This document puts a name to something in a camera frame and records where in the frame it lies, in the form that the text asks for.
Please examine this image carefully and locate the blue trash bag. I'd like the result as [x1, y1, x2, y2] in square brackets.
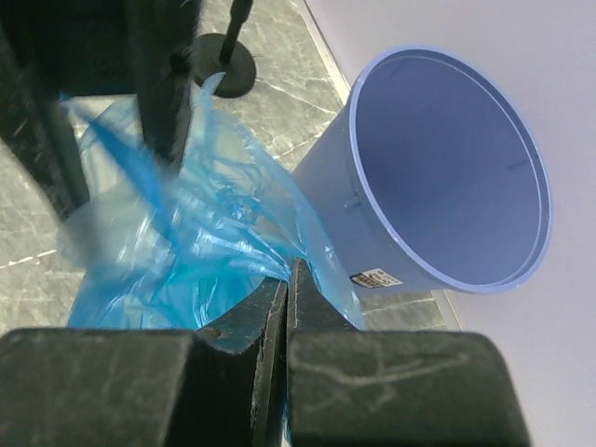
[60, 74, 365, 330]

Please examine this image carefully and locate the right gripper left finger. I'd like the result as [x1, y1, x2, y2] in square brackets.
[1, 279, 288, 446]

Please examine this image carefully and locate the beige microphone on stand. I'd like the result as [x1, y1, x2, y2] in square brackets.
[193, 0, 256, 99]

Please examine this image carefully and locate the blue plastic trash bin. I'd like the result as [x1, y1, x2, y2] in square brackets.
[292, 47, 552, 297]

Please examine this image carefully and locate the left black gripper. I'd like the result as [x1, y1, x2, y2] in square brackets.
[1, 0, 200, 219]

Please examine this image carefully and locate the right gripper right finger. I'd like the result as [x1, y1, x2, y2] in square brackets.
[286, 259, 531, 446]

